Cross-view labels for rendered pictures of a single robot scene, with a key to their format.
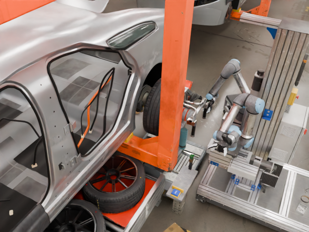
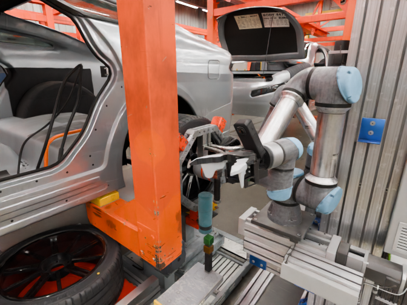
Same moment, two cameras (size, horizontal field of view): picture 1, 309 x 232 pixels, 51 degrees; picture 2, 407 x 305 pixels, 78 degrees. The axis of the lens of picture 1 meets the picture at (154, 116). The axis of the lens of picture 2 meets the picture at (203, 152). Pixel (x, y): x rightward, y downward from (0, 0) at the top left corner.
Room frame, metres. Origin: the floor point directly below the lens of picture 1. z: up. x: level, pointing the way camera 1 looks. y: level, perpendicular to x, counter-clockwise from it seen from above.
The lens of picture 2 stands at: (1.25, -0.59, 1.44)
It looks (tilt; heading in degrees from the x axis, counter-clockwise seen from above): 18 degrees down; 12
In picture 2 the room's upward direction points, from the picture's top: straight up
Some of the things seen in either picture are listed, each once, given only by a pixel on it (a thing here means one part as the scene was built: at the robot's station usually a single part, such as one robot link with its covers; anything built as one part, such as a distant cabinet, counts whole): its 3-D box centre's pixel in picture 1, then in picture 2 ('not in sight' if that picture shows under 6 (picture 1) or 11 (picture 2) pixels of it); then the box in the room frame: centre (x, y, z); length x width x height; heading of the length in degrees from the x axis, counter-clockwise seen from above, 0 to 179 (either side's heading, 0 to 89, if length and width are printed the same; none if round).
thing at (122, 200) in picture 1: (113, 180); (59, 276); (2.16, 0.40, 0.39); 0.66 x 0.66 x 0.24
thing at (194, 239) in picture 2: not in sight; (185, 227); (2.82, -0.12, 0.32); 0.40 x 0.30 x 0.28; 154
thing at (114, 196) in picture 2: (124, 135); (103, 196); (2.50, 0.31, 0.71); 0.14 x 0.14 x 0.05; 64
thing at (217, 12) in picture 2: not in sight; (271, 11); (6.65, -0.77, 2.55); 2.58 x 0.12 x 0.40; 64
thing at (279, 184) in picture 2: (230, 142); (275, 180); (2.02, -0.67, 1.12); 0.11 x 0.08 x 0.11; 50
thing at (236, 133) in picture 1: (234, 135); (283, 152); (2.01, -0.68, 1.21); 0.11 x 0.08 x 0.09; 140
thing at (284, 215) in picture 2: not in sight; (285, 207); (2.29, -0.75, 0.87); 0.15 x 0.15 x 0.10
